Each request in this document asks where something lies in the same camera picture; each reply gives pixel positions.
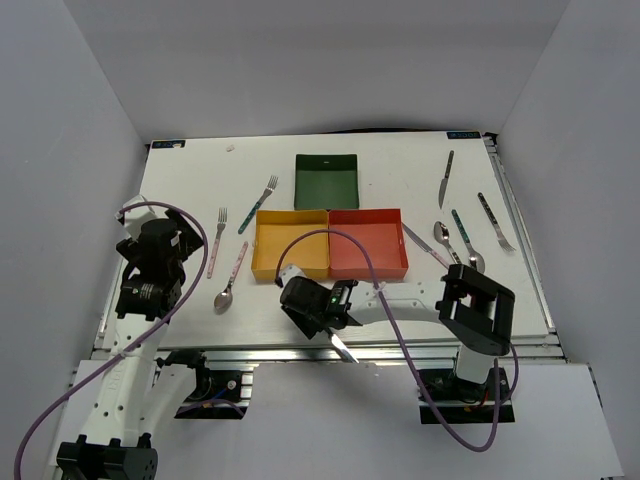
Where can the blue corner label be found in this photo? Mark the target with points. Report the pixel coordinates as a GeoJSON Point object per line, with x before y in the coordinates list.
{"type": "Point", "coordinates": [463, 135]}
{"type": "Point", "coordinates": [168, 144]}

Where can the pink handled spoon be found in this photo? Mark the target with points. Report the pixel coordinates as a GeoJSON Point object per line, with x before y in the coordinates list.
{"type": "Point", "coordinates": [224, 299]}

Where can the black handled knife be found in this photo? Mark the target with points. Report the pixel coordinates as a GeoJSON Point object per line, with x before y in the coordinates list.
{"type": "Point", "coordinates": [445, 179]}

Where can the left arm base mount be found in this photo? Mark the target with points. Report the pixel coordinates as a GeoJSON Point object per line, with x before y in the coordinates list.
{"type": "Point", "coordinates": [217, 393]}

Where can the right blue corner label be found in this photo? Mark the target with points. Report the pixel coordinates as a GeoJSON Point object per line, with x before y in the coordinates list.
{"type": "Point", "coordinates": [463, 135]}

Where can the pink handled knife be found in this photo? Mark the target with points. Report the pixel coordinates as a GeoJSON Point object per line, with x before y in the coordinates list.
{"type": "Point", "coordinates": [424, 246]}

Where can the left blue corner label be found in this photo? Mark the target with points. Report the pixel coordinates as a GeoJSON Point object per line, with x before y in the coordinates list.
{"type": "Point", "coordinates": [168, 144]}

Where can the green container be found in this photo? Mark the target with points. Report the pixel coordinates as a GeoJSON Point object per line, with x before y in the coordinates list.
{"type": "Point", "coordinates": [326, 182]}

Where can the green handled knife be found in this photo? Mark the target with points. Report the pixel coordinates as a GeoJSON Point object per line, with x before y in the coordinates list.
{"type": "Point", "coordinates": [341, 349]}

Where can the black handled fork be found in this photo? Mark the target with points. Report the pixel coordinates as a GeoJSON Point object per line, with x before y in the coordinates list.
{"type": "Point", "coordinates": [502, 240]}

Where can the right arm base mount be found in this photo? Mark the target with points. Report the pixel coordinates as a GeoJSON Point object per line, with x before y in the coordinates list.
{"type": "Point", "coordinates": [463, 403]}

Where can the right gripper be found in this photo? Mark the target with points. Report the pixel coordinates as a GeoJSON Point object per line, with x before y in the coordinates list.
{"type": "Point", "coordinates": [309, 327]}

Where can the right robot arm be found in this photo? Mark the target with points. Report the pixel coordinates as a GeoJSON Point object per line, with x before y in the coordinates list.
{"type": "Point", "coordinates": [475, 309]}

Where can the green handled fork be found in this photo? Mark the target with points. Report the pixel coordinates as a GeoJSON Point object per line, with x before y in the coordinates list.
{"type": "Point", "coordinates": [269, 189]}

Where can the red container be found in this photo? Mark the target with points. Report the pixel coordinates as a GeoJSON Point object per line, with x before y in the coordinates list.
{"type": "Point", "coordinates": [380, 232]}

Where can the green handled spoon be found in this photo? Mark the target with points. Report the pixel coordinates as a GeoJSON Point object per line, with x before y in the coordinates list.
{"type": "Point", "coordinates": [476, 260]}

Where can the black handled spoon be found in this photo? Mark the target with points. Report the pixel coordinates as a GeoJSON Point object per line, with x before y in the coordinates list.
{"type": "Point", "coordinates": [442, 236]}

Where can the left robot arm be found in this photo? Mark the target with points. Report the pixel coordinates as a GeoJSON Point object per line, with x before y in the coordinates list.
{"type": "Point", "coordinates": [115, 442]}

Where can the pink handled fork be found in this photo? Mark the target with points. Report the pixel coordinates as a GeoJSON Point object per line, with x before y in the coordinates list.
{"type": "Point", "coordinates": [220, 227]}

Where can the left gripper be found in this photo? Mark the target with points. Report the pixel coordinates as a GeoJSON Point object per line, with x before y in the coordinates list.
{"type": "Point", "coordinates": [189, 239]}

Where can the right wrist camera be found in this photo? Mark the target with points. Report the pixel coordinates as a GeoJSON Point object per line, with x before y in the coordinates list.
{"type": "Point", "coordinates": [287, 273]}

